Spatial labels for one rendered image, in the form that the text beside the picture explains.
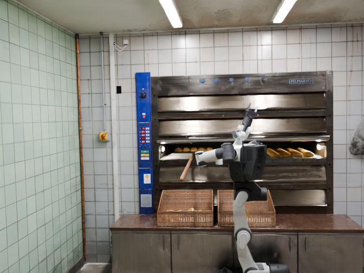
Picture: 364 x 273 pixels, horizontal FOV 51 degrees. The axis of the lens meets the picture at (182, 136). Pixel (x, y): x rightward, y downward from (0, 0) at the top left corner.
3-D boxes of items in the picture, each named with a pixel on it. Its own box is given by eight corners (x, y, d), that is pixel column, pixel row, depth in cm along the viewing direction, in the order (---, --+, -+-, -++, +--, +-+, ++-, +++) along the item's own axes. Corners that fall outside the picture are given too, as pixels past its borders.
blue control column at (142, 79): (165, 218, 620) (162, 85, 608) (175, 219, 618) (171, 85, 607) (141, 265, 428) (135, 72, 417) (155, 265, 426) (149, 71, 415)
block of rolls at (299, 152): (264, 152, 485) (264, 148, 484) (303, 151, 480) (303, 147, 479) (271, 157, 424) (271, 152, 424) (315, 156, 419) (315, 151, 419)
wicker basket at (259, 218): (217, 214, 417) (216, 189, 416) (269, 214, 412) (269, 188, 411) (217, 227, 369) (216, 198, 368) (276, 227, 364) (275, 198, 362)
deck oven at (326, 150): (165, 218, 620) (162, 89, 609) (297, 219, 599) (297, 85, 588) (141, 264, 431) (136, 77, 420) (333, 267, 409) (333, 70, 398)
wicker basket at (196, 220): (162, 214, 423) (162, 189, 421) (213, 214, 418) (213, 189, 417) (156, 226, 374) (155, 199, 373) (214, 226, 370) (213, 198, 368)
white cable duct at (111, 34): (115, 237, 432) (109, 32, 420) (119, 237, 432) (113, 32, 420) (115, 238, 430) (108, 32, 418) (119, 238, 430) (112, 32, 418)
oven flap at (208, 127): (158, 136, 420) (159, 119, 426) (325, 134, 402) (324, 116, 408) (157, 135, 416) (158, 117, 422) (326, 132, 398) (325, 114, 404)
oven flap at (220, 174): (159, 183, 423) (160, 165, 429) (326, 182, 405) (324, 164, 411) (159, 182, 419) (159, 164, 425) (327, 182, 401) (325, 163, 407)
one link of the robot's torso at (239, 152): (271, 180, 330) (270, 138, 328) (251, 186, 304) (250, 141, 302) (241, 176, 349) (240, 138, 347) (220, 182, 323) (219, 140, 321)
